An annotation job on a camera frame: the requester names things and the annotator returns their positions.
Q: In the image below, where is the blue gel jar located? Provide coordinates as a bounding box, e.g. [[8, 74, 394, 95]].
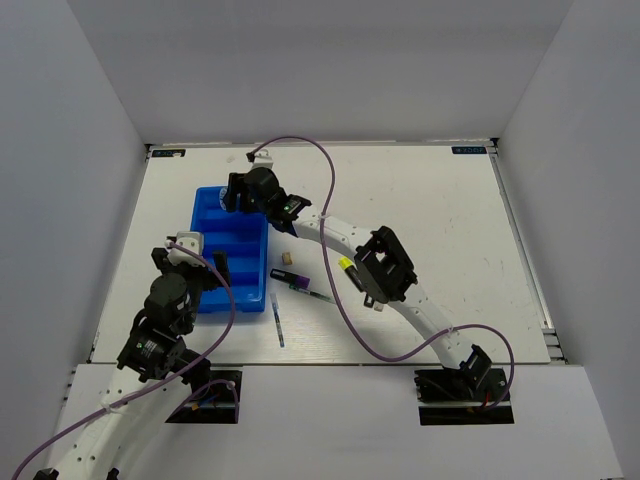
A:
[[219, 186, 244, 213]]

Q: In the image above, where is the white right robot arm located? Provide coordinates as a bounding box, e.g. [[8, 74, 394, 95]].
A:
[[222, 167, 492, 399]]

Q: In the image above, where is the blue compartment tray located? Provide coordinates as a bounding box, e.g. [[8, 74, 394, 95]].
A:
[[191, 186, 269, 313]]

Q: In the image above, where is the purple cap black marker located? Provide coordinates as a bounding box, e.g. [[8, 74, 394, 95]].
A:
[[270, 268, 310, 289]]

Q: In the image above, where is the left corner label sticker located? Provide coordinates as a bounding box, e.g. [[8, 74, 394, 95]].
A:
[[151, 149, 186, 158]]

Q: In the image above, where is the corner label sticker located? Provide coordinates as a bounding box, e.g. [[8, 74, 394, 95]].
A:
[[151, 149, 186, 158], [451, 145, 487, 155]]

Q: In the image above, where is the blue white pen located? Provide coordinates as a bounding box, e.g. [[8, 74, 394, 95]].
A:
[[270, 293, 285, 348]]

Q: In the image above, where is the yellow cap highlighter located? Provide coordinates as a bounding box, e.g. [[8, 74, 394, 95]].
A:
[[338, 256, 365, 292]]

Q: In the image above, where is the right corner label sticker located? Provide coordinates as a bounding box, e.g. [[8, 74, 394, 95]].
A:
[[451, 145, 487, 155]]

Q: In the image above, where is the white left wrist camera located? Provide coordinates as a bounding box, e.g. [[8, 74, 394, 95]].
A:
[[167, 231, 204, 267]]

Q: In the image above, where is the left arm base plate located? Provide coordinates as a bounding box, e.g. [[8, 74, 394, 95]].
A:
[[166, 369, 243, 425]]

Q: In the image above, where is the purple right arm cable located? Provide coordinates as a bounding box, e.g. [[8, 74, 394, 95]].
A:
[[248, 136, 516, 412]]

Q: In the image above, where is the aluminium table edge rail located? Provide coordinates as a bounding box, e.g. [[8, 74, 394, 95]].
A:
[[488, 137, 568, 365]]

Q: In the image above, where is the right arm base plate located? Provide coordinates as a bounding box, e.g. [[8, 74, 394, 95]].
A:
[[414, 368, 515, 426]]

